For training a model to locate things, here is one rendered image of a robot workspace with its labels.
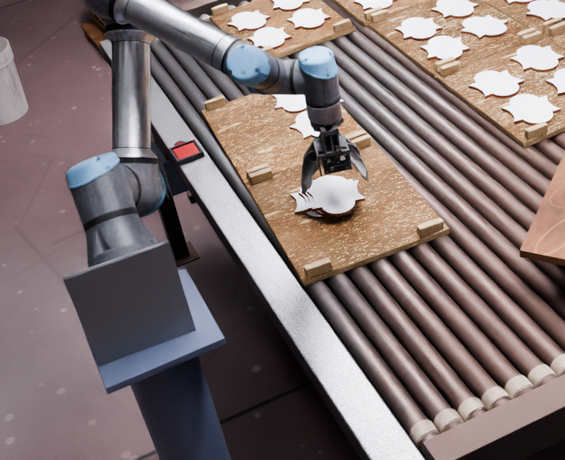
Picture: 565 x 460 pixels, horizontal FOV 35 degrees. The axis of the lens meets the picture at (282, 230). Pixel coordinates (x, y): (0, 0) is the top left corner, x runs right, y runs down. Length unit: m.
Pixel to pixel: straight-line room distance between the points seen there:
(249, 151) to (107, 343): 0.70
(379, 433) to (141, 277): 0.57
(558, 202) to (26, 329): 2.20
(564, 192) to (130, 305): 0.92
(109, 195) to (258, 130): 0.68
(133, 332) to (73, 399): 1.27
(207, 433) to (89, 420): 0.94
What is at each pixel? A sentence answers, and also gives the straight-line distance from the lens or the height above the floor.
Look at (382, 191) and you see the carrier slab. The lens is 2.11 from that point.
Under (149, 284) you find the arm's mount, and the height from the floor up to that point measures 1.04.
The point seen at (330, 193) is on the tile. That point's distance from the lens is 2.06.
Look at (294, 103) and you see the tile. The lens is 2.48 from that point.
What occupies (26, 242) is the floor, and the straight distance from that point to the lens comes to 3.91.
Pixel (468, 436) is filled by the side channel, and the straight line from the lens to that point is 1.57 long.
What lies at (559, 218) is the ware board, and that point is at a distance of 1.85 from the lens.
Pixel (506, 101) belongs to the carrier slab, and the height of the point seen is 0.94.
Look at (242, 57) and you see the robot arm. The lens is 1.73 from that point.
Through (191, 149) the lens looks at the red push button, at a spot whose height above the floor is 0.93.
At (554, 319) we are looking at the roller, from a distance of 1.80.
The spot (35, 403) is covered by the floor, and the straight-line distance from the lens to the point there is 3.20.
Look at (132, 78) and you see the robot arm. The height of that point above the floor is 1.30.
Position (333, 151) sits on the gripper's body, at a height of 1.14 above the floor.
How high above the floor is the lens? 2.20
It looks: 38 degrees down
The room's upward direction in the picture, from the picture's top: 12 degrees counter-clockwise
